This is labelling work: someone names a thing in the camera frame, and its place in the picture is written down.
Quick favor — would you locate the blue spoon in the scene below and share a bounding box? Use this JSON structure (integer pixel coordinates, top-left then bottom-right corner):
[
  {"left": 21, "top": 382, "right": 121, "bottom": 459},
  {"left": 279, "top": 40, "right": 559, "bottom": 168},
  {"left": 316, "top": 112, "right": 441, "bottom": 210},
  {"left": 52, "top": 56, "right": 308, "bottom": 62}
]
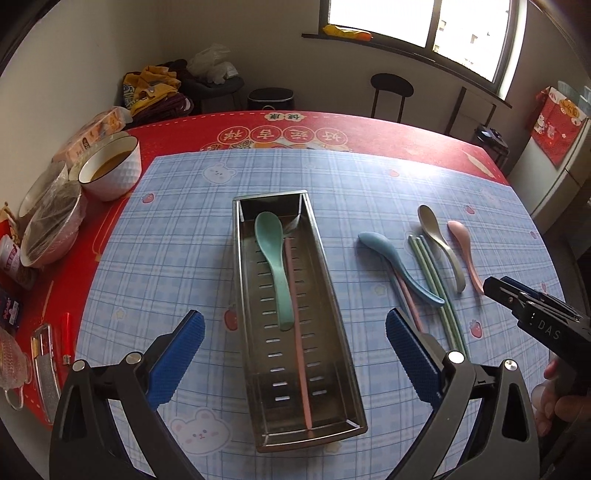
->
[{"left": 358, "top": 232, "right": 447, "bottom": 306}]

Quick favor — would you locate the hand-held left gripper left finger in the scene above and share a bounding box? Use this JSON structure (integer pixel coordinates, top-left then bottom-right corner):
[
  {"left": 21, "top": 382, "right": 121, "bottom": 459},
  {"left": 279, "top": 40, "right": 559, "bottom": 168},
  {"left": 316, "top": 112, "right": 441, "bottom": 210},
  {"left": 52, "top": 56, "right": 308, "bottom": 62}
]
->
[{"left": 48, "top": 309, "right": 206, "bottom": 480}]

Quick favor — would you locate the window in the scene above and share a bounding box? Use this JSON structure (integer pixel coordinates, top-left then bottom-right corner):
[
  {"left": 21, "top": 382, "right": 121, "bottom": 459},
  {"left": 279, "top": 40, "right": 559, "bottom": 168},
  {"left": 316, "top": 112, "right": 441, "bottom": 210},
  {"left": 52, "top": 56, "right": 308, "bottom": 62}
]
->
[{"left": 325, "top": 0, "right": 528, "bottom": 99}]

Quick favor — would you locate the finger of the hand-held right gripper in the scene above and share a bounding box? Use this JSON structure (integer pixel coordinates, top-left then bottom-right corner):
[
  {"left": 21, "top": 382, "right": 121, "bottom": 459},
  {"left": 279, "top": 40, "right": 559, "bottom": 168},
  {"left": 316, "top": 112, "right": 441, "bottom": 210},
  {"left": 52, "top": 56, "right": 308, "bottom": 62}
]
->
[
  {"left": 501, "top": 275, "right": 583, "bottom": 325},
  {"left": 483, "top": 276, "right": 533, "bottom": 320}
]

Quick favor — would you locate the green chopstick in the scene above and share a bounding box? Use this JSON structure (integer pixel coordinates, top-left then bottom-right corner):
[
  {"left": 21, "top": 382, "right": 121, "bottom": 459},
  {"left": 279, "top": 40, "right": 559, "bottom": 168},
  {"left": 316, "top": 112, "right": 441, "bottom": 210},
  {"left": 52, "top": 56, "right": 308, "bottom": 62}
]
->
[
  {"left": 414, "top": 235, "right": 465, "bottom": 355},
  {"left": 420, "top": 235, "right": 469, "bottom": 358}
]

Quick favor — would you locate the red lighter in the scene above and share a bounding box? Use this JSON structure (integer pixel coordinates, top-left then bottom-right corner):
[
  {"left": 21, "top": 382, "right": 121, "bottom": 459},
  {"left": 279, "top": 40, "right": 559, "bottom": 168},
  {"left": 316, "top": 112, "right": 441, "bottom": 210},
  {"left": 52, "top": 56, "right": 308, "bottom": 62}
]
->
[{"left": 60, "top": 312, "right": 75, "bottom": 366}]

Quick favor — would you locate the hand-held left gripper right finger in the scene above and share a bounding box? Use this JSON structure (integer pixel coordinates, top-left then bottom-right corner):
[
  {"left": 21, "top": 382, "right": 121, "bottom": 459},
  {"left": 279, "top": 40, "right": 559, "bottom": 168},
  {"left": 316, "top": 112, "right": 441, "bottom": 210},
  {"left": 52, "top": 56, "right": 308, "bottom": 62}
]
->
[{"left": 385, "top": 308, "right": 542, "bottom": 480}]

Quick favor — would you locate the pink spoon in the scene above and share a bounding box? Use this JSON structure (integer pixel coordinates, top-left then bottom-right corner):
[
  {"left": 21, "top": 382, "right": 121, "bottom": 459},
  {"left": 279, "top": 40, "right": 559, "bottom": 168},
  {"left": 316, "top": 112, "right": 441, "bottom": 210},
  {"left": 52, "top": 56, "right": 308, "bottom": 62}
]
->
[{"left": 446, "top": 220, "right": 485, "bottom": 296}]

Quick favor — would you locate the pink chopstick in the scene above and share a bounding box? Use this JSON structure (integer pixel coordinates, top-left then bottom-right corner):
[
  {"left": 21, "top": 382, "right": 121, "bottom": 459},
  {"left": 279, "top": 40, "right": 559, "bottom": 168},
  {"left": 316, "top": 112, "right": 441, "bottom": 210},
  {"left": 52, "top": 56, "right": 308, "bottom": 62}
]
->
[
  {"left": 283, "top": 237, "right": 315, "bottom": 428},
  {"left": 393, "top": 270, "right": 426, "bottom": 333}
]

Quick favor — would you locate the clear plastic bag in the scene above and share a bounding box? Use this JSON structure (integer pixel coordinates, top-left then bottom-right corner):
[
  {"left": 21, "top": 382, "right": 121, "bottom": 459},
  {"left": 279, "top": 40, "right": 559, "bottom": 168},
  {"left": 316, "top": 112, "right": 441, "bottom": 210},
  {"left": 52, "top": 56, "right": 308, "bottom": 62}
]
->
[{"left": 187, "top": 43, "right": 239, "bottom": 86}]

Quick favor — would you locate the white bowl with soup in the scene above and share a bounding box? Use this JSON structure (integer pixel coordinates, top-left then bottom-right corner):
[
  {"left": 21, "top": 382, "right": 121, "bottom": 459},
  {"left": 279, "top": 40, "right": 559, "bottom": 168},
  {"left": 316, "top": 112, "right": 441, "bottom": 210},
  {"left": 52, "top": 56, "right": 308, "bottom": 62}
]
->
[{"left": 77, "top": 135, "right": 142, "bottom": 202}]

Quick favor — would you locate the plastic-wrapped bowl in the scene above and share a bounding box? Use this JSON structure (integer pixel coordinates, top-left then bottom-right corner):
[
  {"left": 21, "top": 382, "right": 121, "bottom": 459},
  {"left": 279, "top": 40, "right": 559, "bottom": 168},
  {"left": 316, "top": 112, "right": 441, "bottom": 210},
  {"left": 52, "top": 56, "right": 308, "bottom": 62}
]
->
[
  {"left": 20, "top": 182, "right": 89, "bottom": 268},
  {"left": 17, "top": 159, "right": 70, "bottom": 220}
]

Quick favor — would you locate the yellow packet on windowsill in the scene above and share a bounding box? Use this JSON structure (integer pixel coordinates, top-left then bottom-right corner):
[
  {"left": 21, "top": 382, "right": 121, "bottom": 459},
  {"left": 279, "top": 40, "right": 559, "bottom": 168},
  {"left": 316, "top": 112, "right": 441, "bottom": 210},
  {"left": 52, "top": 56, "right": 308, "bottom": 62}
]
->
[{"left": 322, "top": 24, "right": 373, "bottom": 42}]

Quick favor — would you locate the red hanging bag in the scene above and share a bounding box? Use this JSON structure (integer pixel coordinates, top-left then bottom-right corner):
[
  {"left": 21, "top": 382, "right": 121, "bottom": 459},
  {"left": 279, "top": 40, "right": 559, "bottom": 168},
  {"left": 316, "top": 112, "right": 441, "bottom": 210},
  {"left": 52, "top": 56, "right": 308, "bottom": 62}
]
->
[{"left": 529, "top": 86, "right": 590, "bottom": 167}]

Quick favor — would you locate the black round bin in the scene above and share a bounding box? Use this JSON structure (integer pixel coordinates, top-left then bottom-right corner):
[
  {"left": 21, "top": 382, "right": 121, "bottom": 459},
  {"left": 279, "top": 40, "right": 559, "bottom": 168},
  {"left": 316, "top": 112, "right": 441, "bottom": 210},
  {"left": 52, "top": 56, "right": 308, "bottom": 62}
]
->
[{"left": 246, "top": 87, "right": 301, "bottom": 112}]

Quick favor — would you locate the orange snack packet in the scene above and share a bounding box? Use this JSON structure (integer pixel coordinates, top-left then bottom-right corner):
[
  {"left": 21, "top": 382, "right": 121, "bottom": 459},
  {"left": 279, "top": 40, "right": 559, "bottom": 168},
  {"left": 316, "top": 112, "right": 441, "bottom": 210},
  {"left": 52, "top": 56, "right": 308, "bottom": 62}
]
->
[{"left": 52, "top": 106, "right": 133, "bottom": 163}]

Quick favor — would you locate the white fridge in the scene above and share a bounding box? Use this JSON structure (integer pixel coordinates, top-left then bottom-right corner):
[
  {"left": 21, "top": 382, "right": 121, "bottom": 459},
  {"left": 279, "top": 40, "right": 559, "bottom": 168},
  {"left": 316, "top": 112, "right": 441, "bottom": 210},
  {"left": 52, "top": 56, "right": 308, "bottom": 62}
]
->
[{"left": 508, "top": 80, "right": 591, "bottom": 237}]

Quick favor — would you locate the pile of yellow clothes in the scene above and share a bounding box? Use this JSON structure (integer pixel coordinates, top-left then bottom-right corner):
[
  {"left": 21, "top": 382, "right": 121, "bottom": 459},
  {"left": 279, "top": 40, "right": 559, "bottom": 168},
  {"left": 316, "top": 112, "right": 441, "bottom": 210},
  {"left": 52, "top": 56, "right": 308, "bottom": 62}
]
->
[{"left": 122, "top": 65, "right": 193, "bottom": 121}]

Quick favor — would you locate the black rice cooker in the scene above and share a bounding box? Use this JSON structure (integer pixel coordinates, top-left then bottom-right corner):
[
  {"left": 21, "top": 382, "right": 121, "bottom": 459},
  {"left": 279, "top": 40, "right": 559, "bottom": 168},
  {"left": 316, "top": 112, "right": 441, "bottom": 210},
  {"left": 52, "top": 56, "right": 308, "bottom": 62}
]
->
[{"left": 474, "top": 124, "right": 511, "bottom": 162}]

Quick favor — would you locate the red printed tablecloth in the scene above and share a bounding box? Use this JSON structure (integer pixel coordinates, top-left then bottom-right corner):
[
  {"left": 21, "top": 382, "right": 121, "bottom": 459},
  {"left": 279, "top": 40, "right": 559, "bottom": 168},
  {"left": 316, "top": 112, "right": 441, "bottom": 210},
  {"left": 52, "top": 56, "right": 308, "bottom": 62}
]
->
[{"left": 0, "top": 110, "right": 514, "bottom": 430}]

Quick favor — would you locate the black round stool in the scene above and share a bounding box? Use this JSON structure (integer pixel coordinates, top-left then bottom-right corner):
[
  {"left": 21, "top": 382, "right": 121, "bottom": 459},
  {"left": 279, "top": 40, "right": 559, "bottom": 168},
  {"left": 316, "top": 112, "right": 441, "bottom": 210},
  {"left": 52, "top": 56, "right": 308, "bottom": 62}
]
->
[{"left": 370, "top": 73, "right": 414, "bottom": 123}]

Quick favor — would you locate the pink small bottle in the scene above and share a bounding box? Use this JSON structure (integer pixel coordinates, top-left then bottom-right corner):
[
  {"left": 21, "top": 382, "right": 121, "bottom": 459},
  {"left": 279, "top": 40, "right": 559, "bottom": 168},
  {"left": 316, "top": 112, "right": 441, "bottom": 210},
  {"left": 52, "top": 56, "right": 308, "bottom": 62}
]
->
[{"left": 0, "top": 234, "right": 25, "bottom": 278}]

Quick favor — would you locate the metal utensil tray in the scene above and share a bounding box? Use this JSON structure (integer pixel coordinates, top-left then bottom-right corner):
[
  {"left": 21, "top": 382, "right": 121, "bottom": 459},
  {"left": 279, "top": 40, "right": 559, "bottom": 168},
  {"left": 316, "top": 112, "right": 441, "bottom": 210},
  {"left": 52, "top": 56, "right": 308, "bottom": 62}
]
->
[{"left": 232, "top": 189, "right": 369, "bottom": 454}]

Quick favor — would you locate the beige spoon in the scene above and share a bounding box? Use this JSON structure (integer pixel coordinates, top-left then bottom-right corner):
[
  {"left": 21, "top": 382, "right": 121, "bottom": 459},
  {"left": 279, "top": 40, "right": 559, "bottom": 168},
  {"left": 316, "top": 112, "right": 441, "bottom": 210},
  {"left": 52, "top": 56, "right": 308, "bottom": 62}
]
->
[{"left": 417, "top": 204, "right": 467, "bottom": 293}]

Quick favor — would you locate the person's right hand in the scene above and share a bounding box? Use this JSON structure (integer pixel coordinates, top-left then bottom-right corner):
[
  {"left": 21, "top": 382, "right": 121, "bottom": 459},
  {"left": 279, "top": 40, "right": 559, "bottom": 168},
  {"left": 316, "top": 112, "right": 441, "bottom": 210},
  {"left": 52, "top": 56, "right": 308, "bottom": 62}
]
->
[{"left": 530, "top": 359, "right": 591, "bottom": 437}]

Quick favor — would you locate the glass cup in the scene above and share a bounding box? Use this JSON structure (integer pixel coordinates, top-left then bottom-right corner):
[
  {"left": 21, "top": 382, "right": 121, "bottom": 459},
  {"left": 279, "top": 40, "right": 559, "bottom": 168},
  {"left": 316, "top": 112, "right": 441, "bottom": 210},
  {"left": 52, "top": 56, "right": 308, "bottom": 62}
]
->
[{"left": 0, "top": 325, "right": 34, "bottom": 411}]

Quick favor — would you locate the green spoon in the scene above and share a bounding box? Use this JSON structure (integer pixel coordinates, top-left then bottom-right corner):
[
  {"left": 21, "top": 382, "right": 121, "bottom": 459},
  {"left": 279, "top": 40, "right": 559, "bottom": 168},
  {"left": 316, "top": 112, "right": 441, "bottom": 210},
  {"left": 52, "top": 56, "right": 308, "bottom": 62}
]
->
[{"left": 254, "top": 211, "right": 295, "bottom": 331}]

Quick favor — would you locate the dark low stool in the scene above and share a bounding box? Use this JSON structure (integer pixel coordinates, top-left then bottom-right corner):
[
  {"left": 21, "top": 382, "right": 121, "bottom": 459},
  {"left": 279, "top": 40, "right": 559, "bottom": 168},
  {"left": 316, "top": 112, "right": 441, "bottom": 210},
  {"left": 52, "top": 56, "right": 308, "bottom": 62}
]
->
[{"left": 184, "top": 76, "right": 246, "bottom": 116}]

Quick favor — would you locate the blue plaid table mat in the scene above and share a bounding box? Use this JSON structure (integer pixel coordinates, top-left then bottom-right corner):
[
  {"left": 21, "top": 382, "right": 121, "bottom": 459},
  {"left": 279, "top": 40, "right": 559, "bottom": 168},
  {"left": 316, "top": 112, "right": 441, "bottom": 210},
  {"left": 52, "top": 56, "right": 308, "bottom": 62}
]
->
[{"left": 74, "top": 150, "right": 567, "bottom": 480}]

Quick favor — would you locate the dark small packet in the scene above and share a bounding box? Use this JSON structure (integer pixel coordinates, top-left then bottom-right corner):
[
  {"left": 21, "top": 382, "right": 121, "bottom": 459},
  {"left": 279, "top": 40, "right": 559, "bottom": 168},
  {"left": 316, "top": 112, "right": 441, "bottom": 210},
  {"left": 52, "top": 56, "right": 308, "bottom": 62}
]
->
[{"left": 0, "top": 288, "right": 25, "bottom": 331}]

